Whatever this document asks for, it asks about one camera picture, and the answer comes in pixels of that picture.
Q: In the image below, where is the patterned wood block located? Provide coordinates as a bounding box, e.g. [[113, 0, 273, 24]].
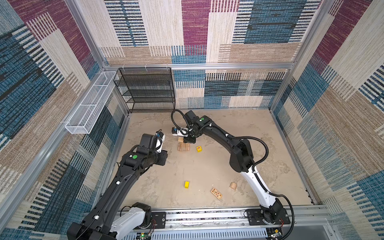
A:
[[211, 188, 223, 200]]

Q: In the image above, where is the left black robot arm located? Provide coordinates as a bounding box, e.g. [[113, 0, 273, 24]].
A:
[[67, 131, 168, 240]]

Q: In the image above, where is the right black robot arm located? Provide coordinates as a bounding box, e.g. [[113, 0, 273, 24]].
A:
[[180, 111, 284, 225]]

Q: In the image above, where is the small wood cylinder block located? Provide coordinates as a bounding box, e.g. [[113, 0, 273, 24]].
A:
[[230, 182, 238, 191]]

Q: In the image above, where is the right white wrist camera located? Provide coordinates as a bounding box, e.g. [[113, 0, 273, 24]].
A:
[[172, 127, 189, 137]]

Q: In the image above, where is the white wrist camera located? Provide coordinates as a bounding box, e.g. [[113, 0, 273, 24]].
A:
[[155, 130, 166, 153], [172, 127, 189, 137]]

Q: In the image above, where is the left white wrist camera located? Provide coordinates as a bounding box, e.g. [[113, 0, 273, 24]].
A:
[[155, 130, 166, 153]]

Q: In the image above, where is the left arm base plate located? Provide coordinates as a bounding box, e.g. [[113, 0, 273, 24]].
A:
[[135, 212, 167, 231]]

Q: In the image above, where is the black wire shelf rack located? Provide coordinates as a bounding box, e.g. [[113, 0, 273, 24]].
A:
[[115, 67, 176, 113]]

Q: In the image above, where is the white wire mesh basket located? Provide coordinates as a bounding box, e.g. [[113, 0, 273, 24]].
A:
[[65, 72, 117, 135]]

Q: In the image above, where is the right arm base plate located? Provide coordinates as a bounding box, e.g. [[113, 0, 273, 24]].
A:
[[245, 209, 291, 226]]

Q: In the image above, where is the black corrugated cable hose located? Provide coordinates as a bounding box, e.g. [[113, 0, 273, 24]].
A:
[[170, 109, 295, 240]]

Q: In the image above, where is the aluminium front rail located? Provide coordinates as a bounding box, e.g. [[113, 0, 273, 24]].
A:
[[78, 206, 334, 240]]

